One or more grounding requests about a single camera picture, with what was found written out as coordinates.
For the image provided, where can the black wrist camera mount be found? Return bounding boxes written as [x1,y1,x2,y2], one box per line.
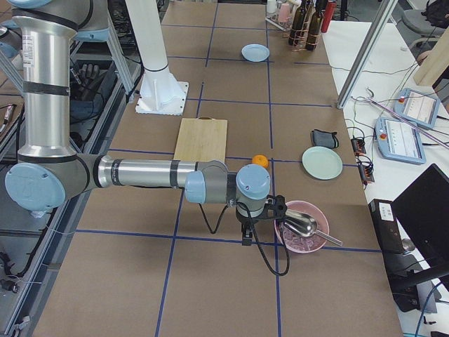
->
[263,194,288,220]

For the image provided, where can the light blue plate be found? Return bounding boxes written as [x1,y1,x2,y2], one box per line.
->
[241,44,270,62]

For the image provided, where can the red bottle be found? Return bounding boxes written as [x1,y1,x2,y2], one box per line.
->
[321,0,337,33]

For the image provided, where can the metal scoop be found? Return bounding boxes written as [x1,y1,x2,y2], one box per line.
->
[283,209,342,246]

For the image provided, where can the dark wine bottle right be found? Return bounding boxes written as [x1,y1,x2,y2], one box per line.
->
[305,0,326,51]

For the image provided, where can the near teach pendant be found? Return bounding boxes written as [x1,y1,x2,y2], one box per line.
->
[375,117,426,165]

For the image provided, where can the pink bowl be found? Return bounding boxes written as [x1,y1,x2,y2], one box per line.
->
[283,200,329,253]

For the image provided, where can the copper wire bottle rack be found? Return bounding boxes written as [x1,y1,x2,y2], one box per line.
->
[291,22,310,51]

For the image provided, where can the teach pendant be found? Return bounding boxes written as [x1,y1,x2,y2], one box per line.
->
[375,117,426,165]
[394,88,441,129]

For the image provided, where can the grey folded cloth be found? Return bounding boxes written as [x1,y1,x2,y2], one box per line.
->
[311,129,340,149]

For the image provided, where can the aluminium frame post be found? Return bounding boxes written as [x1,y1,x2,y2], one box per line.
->
[336,0,398,110]

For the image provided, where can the black monitor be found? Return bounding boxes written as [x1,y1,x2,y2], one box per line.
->
[391,164,449,261]

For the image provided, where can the black computer box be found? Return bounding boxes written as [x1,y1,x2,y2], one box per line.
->
[368,199,405,254]

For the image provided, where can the far teach pendant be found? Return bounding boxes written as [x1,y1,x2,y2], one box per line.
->
[394,88,441,129]

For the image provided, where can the orange mandarin fruit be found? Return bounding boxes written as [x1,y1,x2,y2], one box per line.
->
[251,154,269,169]

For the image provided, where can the mint green plate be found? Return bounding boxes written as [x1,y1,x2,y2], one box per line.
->
[302,146,343,180]

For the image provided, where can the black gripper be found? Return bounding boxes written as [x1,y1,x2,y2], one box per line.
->
[236,206,267,246]

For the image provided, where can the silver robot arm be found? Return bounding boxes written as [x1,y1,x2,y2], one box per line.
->
[5,1,270,246]

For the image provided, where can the clear ice cubes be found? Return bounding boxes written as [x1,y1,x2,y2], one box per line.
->
[281,227,326,253]

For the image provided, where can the dark wine bottle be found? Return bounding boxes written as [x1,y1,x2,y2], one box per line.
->
[288,1,307,46]
[305,0,326,51]

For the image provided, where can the dark wine bottle left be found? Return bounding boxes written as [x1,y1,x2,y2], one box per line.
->
[288,1,307,46]

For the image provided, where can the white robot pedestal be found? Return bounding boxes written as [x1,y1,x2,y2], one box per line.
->
[126,0,189,116]

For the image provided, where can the pink cup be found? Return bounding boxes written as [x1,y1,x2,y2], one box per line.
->
[278,3,290,24]

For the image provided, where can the wooden cutting board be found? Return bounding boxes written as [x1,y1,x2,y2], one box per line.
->
[173,118,228,162]

